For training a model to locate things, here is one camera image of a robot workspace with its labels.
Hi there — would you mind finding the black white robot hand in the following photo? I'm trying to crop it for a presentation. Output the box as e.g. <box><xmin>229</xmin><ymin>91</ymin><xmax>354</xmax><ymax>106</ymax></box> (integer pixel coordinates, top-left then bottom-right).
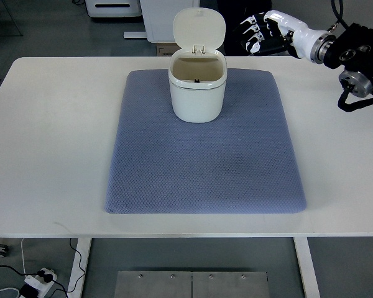
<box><xmin>234</xmin><ymin>10</ymin><xmax>336</xmax><ymax>64</ymax></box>

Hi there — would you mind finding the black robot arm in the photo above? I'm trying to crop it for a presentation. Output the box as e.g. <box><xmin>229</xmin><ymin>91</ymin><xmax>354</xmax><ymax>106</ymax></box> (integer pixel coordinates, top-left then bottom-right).
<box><xmin>312</xmin><ymin>1</ymin><xmax>373</xmax><ymax>112</ymax></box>

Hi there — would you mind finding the white trash bin open lid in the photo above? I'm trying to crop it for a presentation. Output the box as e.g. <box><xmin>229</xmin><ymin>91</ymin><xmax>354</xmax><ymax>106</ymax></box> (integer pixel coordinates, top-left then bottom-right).
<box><xmin>168</xmin><ymin>7</ymin><xmax>228</xmax><ymax>123</ymax></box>

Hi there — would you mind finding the person in dark trousers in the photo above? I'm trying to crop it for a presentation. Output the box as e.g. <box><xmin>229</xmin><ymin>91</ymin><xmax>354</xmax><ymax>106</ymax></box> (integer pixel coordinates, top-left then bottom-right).
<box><xmin>217</xmin><ymin>0</ymin><xmax>272</xmax><ymax>56</ymax></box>

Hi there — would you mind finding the cardboard box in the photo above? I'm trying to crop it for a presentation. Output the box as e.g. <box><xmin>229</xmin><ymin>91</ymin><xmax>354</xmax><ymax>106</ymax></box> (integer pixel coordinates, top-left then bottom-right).
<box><xmin>156</xmin><ymin>43</ymin><xmax>180</xmax><ymax>56</ymax></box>

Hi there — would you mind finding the white cabinet base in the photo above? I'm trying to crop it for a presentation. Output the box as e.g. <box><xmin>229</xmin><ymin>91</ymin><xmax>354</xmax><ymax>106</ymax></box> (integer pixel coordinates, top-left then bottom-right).
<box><xmin>123</xmin><ymin>0</ymin><xmax>200</xmax><ymax>43</ymax></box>

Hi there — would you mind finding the blue textured mat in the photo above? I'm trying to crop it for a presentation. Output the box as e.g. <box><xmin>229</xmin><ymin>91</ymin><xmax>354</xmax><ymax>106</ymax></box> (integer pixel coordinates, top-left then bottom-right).
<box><xmin>105</xmin><ymin>69</ymin><xmax>306</xmax><ymax>214</ymax></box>

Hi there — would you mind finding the white appliance with slot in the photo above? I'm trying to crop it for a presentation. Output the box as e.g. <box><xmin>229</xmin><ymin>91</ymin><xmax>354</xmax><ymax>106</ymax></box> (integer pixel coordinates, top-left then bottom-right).
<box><xmin>85</xmin><ymin>0</ymin><xmax>142</xmax><ymax>18</ymax></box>

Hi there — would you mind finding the white right table leg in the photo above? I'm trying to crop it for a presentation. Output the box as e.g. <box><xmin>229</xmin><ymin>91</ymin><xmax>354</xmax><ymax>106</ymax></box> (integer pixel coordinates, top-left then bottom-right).
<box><xmin>293</xmin><ymin>237</ymin><xmax>321</xmax><ymax>298</ymax></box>

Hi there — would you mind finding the white table leg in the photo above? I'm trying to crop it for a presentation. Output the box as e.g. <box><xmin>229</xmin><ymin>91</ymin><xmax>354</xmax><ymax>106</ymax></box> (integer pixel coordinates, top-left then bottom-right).
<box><xmin>67</xmin><ymin>238</ymin><xmax>92</xmax><ymax>298</ymax></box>
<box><xmin>293</xmin><ymin>237</ymin><xmax>321</xmax><ymax>298</ymax></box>

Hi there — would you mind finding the white left table leg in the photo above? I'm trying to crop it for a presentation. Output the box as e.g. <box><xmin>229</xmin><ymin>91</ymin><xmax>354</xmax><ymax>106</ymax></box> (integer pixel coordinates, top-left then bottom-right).
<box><xmin>67</xmin><ymin>238</ymin><xmax>92</xmax><ymax>298</ymax></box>

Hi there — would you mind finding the grey metal floor plate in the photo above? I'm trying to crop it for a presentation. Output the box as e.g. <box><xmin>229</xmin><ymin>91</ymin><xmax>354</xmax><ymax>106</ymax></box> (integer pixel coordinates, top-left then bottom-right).
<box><xmin>114</xmin><ymin>271</ymin><xmax>270</xmax><ymax>297</ymax></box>

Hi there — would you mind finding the white power strip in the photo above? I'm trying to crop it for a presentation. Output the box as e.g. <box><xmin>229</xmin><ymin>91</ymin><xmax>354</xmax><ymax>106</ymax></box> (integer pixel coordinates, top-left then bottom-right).
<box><xmin>24</xmin><ymin>268</ymin><xmax>57</xmax><ymax>298</ymax></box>

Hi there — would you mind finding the white power cable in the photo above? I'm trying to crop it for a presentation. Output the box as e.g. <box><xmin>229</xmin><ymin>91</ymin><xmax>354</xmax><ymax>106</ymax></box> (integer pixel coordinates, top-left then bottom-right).
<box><xmin>0</xmin><ymin>238</ymin><xmax>28</xmax><ymax>298</ymax></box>

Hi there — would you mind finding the black power cable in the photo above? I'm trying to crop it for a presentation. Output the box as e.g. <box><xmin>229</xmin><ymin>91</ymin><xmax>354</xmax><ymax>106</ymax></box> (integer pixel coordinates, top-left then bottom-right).
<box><xmin>0</xmin><ymin>238</ymin><xmax>86</xmax><ymax>298</ymax></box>

